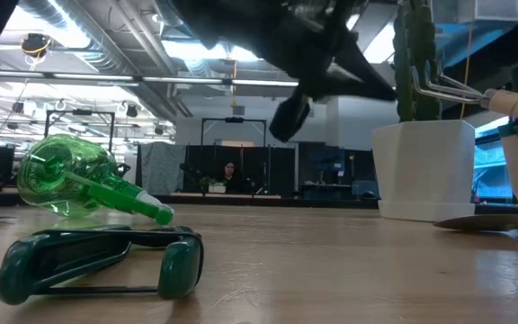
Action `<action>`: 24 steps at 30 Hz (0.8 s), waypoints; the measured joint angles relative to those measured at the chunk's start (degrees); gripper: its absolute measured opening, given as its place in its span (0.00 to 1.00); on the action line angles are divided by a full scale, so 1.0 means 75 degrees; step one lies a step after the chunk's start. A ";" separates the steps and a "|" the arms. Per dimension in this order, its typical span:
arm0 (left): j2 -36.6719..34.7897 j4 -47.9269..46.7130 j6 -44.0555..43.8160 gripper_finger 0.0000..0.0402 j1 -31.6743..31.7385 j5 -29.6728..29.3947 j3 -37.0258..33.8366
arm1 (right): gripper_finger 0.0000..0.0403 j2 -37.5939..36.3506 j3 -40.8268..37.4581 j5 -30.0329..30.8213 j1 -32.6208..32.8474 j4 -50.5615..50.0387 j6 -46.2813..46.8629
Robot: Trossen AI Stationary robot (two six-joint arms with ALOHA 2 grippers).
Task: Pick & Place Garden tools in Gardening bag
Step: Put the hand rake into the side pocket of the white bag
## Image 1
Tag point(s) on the black partition screen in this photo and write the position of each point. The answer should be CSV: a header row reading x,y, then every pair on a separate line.
x,y
259,166

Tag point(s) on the gray wall vent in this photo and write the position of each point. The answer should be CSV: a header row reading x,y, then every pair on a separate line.
x,y
238,110

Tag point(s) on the gray hanging cloth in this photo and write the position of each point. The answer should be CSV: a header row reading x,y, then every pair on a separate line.
x,y
160,168

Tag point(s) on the green cactus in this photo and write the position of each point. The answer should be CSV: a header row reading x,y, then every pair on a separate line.
x,y
416,67

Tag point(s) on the small green potted plant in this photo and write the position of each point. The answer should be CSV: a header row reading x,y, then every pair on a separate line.
x,y
205,182

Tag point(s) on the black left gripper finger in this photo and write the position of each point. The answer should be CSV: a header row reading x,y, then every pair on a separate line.
x,y
358,63
353,93

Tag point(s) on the green plastic spray bottle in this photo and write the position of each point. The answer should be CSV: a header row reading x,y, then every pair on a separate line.
x,y
61,175

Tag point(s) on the long ceiling light strip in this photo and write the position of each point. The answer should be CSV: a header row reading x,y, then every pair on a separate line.
x,y
92,77

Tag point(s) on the white hexagonal plant pot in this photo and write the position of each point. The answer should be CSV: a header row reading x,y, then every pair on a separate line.
x,y
423,171

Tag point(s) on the person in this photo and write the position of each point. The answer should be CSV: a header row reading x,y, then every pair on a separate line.
x,y
229,170

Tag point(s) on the black gantry frame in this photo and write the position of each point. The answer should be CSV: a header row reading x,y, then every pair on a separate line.
x,y
81,112
234,119

